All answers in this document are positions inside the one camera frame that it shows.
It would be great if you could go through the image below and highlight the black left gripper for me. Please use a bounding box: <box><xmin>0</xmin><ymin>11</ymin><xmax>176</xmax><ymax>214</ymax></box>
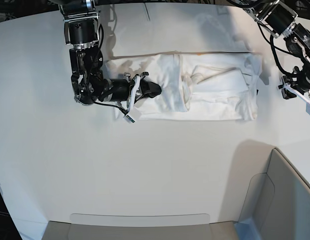
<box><xmin>277</xmin><ymin>66</ymin><xmax>310</xmax><ymax>100</ymax></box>

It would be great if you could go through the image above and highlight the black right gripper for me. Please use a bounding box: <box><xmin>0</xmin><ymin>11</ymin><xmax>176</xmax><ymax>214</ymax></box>
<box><xmin>102</xmin><ymin>71</ymin><xmax>162</xmax><ymax>102</ymax></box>

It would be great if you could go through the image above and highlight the white t-shirt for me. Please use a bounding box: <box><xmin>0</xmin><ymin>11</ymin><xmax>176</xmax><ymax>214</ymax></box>
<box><xmin>106</xmin><ymin>52</ymin><xmax>262</xmax><ymax>121</ymax></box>

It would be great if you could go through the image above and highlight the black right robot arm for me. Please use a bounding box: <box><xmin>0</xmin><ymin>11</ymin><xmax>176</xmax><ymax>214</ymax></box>
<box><xmin>57</xmin><ymin>0</ymin><xmax>162</xmax><ymax>110</ymax></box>

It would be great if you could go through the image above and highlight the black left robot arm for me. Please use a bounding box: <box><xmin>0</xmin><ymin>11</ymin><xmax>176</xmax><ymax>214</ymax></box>
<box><xmin>228</xmin><ymin>0</ymin><xmax>310</xmax><ymax>99</ymax></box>

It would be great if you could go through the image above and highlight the grey box right side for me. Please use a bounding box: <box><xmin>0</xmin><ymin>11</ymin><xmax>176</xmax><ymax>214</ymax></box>
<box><xmin>234</xmin><ymin>148</ymin><xmax>310</xmax><ymax>240</ymax></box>

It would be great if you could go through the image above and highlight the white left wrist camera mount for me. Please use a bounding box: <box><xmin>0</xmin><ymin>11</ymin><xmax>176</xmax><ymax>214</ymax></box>
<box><xmin>277</xmin><ymin>83</ymin><xmax>310</xmax><ymax>115</ymax></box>

